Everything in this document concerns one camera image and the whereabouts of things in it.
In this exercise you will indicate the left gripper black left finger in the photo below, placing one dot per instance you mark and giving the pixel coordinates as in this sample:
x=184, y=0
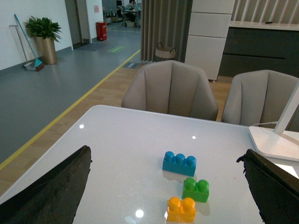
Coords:
x=53, y=198

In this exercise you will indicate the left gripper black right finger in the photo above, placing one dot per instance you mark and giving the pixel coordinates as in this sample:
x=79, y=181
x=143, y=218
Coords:
x=275, y=191

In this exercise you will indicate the yellow two-stud block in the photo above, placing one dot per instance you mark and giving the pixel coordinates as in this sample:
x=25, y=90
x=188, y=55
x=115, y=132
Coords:
x=181, y=210

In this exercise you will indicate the green two-stud block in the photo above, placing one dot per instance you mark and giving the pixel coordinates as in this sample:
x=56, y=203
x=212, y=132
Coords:
x=198, y=191

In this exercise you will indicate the blue three-stud block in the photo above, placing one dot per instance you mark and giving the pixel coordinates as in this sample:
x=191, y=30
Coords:
x=179, y=164

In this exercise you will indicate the white desk lamp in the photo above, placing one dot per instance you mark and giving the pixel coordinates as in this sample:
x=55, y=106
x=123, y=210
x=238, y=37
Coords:
x=278, y=142

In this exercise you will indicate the beige chair right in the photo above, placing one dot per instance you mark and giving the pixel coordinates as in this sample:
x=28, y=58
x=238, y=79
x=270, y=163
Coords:
x=258, y=98

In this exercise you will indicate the beige chair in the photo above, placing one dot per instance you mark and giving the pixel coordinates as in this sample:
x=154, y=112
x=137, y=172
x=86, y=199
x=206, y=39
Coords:
x=172, y=87
x=258, y=98

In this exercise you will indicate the teal broom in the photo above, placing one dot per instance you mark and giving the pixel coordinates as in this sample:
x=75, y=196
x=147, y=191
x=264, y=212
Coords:
x=37, y=65

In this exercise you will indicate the grey dustpan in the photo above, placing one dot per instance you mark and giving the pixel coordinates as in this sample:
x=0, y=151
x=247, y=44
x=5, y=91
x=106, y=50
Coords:
x=28, y=65

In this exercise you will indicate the dark counter cabinet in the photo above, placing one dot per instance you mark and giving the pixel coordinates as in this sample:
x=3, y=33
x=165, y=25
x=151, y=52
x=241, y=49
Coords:
x=253, y=46

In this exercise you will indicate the beige chair left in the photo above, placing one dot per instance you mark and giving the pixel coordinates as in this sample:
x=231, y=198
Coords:
x=172, y=87

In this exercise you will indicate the potted green plant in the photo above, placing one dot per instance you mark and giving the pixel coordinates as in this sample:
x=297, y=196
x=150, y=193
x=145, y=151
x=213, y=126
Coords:
x=46, y=33

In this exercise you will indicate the red bin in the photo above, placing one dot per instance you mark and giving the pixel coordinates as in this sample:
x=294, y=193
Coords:
x=101, y=30

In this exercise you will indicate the white drawer cabinet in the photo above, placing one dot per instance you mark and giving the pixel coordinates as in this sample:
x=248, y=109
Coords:
x=208, y=29

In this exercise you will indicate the beige curtain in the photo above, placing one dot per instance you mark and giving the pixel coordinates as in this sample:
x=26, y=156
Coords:
x=166, y=22

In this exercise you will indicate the woven basket with handles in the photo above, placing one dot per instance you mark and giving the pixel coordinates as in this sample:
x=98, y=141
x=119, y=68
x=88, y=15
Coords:
x=163, y=53

